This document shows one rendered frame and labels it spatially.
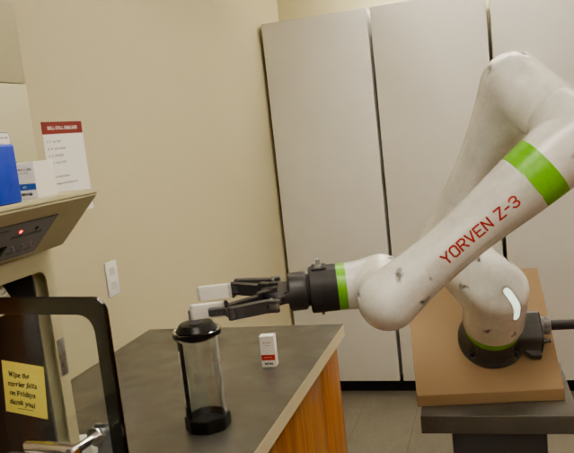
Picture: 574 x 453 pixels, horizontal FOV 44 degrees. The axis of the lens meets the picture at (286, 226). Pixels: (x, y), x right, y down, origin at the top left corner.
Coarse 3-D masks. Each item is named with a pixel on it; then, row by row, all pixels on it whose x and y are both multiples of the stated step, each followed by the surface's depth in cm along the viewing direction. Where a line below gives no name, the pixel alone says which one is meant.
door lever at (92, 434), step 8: (88, 432) 94; (96, 432) 93; (32, 440) 93; (40, 440) 92; (48, 440) 92; (88, 440) 92; (96, 440) 93; (24, 448) 92; (32, 448) 92; (40, 448) 91; (48, 448) 91; (56, 448) 90; (64, 448) 90; (72, 448) 89; (80, 448) 90
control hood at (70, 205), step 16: (64, 192) 123; (80, 192) 123; (96, 192) 128; (0, 208) 103; (16, 208) 106; (32, 208) 110; (48, 208) 114; (64, 208) 120; (80, 208) 126; (0, 224) 105; (64, 224) 125; (48, 240) 124; (64, 240) 130; (16, 256) 118
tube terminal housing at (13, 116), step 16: (0, 96) 121; (16, 96) 125; (0, 112) 121; (16, 112) 125; (0, 128) 121; (16, 128) 125; (16, 144) 125; (32, 144) 129; (16, 160) 124; (32, 160) 129; (32, 256) 127; (48, 256) 131; (0, 272) 118; (16, 272) 122; (32, 272) 126; (48, 272) 131; (48, 288) 130
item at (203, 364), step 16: (176, 336) 152; (192, 336) 150; (192, 352) 151; (208, 352) 152; (192, 368) 152; (208, 368) 152; (192, 384) 153; (208, 384) 153; (224, 384) 157; (192, 400) 153; (208, 400) 153; (224, 400) 156; (192, 416) 154; (208, 416) 153
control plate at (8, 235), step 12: (0, 228) 105; (12, 228) 109; (24, 228) 112; (48, 228) 120; (0, 240) 108; (12, 240) 112; (24, 240) 116; (36, 240) 120; (12, 252) 115; (24, 252) 119
